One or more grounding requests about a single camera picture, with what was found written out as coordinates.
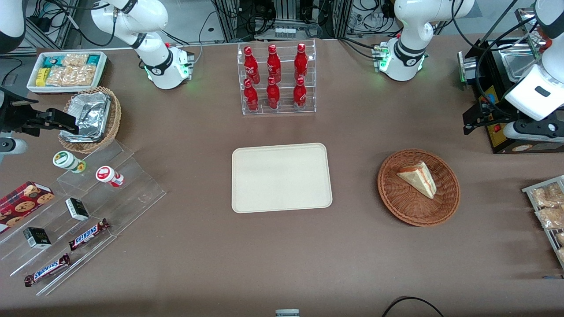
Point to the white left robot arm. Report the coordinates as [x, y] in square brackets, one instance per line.
[412, 26]

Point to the black sandwich press machine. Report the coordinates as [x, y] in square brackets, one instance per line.
[500, 138]

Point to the beige rectangular plastic tray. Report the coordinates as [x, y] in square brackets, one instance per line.
[282, 178]

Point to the red cookie box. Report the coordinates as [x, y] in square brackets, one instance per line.
[22, 204]

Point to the Snickers chocolate bar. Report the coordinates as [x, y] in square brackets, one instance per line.
[46, 270]
[88, 234]

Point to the red lid yogurt cup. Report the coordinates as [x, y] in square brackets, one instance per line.
[105, 174]

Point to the triangular sandwich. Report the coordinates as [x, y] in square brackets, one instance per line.
[421, 180]

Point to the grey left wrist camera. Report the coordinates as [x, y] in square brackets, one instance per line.
[512, 133]

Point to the tan wicker basket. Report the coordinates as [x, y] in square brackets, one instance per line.
[115, 119]

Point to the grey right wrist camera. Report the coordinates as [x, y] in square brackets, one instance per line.
[12, 146]

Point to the aluminium profile frame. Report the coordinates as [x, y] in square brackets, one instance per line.
[229, 20]

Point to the tray of packaged pastries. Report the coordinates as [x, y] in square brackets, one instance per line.
[531, 190]

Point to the green lid yogurt cup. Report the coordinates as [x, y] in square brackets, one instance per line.
[64, 159]

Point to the teal snack pack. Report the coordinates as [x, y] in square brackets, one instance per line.
[52, 61]
[93, 60]

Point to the small clear cookie bag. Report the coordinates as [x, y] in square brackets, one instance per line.
[75, 60]

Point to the round brown wicker basket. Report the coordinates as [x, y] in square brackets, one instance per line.
[405, 207]

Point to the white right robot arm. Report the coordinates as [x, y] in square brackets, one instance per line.
[150, 17]

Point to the white rectangular snack bin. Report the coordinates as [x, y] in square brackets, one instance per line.
[31, 86]

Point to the clear bag of pastries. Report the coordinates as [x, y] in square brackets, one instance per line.
[551, 217]
[548, 196]

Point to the large clear cookie bag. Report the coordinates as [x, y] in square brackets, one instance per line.
[72, 76]

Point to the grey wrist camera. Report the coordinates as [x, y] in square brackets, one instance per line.
[12, 146]
[512, 133]

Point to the small black box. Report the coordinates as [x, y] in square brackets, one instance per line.
[77, 209]
[37, 237]

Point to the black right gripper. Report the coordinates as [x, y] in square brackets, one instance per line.
[13, 115]

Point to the shiny metal tray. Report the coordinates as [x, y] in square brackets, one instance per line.
[528, 26]

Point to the clear acrylic step stand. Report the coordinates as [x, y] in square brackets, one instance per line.
[128, 193]

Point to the yellow snack pack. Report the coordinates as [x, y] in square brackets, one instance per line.
[42, 77]

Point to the small grey device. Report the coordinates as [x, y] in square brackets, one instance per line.
[287, 313]

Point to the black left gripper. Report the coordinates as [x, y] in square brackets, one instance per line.
[496, 115]

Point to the stacked aluminium foil containers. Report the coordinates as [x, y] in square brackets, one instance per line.
[90, 112]

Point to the red cola bottle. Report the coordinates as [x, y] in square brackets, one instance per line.
[251, 97]
[273, 64]
[301, 62]
[299, 95]
[273, 96]
[251, 66]

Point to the clear acrylic bottle rack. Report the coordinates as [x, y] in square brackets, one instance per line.
[284, 112]

